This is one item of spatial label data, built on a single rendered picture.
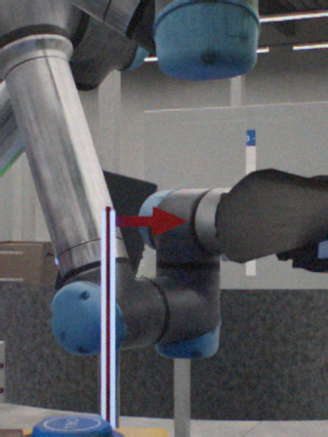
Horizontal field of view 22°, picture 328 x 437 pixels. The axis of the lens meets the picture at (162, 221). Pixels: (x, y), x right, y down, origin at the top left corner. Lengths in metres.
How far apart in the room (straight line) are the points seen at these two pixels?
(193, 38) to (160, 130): 6.81
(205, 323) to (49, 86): 0.32
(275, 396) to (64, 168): 1.84
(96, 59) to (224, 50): 0.51
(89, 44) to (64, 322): 0.36
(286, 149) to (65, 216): 6.15
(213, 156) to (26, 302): 4.55
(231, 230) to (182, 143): 6.59
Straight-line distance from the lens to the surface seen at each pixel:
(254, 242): 0.76
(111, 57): 1.11
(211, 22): 0.61
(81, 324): 0.86
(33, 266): 7.57
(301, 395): 2.69
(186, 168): 7.29
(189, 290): 0.96
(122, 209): 1.25
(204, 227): 0.92
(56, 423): 0.44
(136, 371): 2.68
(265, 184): 0.62
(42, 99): 0.95
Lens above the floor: 1.19
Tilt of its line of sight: 1 degrees down
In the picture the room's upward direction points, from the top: straight up
